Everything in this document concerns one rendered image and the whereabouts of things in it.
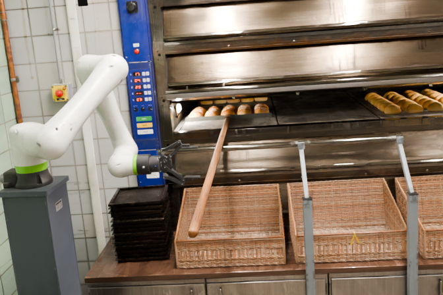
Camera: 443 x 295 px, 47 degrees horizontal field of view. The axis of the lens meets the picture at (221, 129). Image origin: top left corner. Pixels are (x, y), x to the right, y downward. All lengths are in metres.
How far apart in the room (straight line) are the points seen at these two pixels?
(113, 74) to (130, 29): 0.84
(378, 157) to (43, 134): 1.86
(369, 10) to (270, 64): 0.60
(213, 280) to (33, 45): 1.63
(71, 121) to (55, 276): 0.63
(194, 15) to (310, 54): 0.68
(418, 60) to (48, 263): 2.11
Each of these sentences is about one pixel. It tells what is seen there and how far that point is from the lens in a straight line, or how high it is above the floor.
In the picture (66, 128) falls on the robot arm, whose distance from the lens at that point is 2.00.
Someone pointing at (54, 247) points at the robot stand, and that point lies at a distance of 2.17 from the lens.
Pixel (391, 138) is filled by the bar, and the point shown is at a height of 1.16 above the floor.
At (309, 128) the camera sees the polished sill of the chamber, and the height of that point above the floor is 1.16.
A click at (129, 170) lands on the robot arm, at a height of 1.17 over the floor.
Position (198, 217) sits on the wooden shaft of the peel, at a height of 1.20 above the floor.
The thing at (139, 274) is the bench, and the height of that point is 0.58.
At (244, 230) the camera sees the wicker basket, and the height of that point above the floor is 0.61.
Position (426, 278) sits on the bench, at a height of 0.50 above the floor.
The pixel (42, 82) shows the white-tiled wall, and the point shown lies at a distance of 3.13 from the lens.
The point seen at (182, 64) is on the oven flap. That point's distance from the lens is 2.92.
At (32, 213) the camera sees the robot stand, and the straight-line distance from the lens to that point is 2.15.
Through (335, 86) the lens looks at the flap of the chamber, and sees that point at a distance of 2.78.
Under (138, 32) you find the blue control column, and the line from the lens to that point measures 2.91.
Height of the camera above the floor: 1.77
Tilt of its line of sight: 12 degrees down
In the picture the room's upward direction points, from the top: 4 degrees counter-clockwise
